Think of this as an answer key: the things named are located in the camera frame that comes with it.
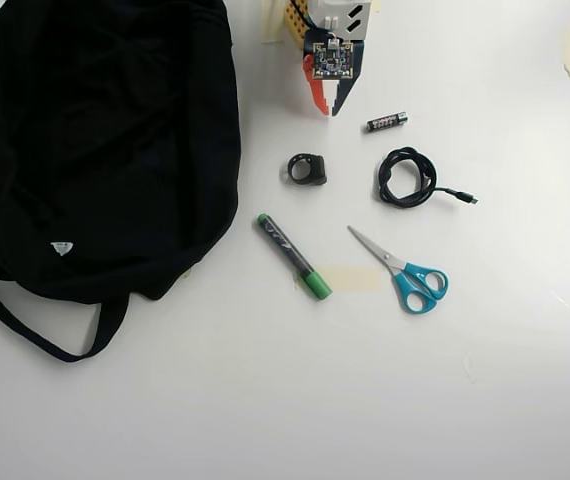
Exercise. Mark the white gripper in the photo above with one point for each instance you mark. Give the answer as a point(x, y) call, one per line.
point(343, 96)

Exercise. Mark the green board marker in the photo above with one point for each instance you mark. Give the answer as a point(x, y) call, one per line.
point(290, 252)

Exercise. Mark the beige tape at robot base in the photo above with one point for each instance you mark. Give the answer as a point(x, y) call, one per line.
point(272, 25)

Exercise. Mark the yellow perforated robot arm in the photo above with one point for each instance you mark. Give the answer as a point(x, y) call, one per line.
point(295, 22)

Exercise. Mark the black fabric bag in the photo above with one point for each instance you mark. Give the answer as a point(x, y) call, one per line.
point(105, 150)

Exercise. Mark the black AAA battery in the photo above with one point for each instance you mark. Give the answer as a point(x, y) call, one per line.
point(386, 122)

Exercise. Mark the wide beige masking tape strip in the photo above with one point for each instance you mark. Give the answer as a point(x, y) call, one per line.
point(355, 279)

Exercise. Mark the bare camera circuit board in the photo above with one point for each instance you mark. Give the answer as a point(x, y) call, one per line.
point(330, 60)

